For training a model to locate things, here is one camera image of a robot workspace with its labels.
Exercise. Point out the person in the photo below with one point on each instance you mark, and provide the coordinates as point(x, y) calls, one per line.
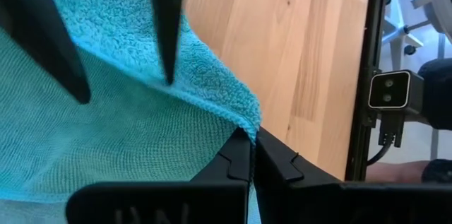
point(439, 93)

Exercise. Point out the white-base office chair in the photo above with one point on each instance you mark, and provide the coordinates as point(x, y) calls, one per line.
point(397, 33)

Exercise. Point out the teal microfiber towel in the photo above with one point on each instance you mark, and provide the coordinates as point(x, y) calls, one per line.
point(123, 128)

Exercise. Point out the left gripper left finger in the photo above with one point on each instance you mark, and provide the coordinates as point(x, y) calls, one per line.
point(159, 203)

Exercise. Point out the small black camera box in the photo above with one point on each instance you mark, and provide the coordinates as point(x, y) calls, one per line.
point(388, 91)

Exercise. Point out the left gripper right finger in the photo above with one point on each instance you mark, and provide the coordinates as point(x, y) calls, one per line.
point(353, 203)

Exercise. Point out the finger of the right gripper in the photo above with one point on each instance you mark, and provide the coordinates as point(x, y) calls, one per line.
point(169, 12)
point(35, 22)

